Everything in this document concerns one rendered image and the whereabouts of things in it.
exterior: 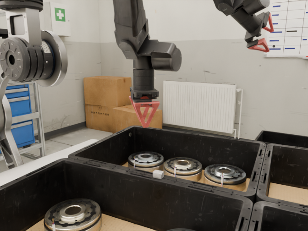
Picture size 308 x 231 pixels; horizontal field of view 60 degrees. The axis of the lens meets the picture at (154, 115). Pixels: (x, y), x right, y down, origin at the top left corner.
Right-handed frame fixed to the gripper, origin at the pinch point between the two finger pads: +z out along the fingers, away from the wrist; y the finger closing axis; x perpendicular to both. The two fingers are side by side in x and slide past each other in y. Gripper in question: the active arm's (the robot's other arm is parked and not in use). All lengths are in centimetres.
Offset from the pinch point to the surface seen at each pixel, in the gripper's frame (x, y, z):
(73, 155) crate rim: 18.2, -12.6, 3.6
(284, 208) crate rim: -14.0, -41.0, 2.8
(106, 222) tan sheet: 11.6, -24.5, 13.3
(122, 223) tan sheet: 8.6, -25.7, 13.2
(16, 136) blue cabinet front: 84, 175, 58
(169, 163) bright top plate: -6.2, -5.7, 10.7
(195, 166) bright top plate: -12.4, -9.7, 10.3
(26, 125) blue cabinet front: 77, 183, 50
